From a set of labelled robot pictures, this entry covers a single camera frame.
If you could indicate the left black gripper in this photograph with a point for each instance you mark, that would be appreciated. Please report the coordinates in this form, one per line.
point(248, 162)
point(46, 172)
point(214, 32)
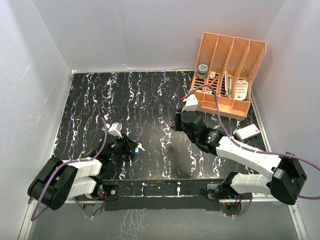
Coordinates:
point(129, 145)

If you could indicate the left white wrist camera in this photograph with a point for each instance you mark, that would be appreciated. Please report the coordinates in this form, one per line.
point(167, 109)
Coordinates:
point(115, 129)

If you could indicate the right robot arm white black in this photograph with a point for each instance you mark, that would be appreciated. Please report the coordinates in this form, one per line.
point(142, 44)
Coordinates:
point(280, 176)

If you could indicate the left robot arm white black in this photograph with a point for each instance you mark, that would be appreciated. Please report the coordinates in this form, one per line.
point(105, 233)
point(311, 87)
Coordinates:
point(60, 180)

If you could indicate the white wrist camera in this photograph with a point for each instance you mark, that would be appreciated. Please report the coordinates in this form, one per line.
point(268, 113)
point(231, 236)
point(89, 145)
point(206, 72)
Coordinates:
point(190, 103)
point(115, 129)

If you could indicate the peach desk organizer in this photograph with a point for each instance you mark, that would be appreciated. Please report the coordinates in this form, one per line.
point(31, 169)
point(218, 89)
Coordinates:
point(229, 59)

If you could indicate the white red-dot box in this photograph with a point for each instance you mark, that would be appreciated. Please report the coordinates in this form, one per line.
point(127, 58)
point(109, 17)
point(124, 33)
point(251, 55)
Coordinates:
point(247, 132)

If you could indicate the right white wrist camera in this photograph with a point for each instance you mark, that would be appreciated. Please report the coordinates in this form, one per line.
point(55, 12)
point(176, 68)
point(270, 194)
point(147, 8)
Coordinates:
point(190, 103)

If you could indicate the white packaged card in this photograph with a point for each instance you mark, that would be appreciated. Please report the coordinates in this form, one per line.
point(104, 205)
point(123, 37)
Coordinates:
point(241, 90)

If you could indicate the key with blue tag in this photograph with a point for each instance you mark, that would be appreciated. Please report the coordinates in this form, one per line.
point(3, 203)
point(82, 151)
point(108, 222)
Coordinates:
point(138, 148)

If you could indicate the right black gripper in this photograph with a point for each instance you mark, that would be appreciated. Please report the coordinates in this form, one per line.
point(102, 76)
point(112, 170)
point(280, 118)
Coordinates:
point(178, 119)

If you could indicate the aluminium front rail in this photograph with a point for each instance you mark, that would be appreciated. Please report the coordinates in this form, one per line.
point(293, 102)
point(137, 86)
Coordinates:
point(168, 210)

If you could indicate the round patterned tin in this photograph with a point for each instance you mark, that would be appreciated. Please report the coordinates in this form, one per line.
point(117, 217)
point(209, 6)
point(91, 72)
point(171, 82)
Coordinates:
point(202, 71)

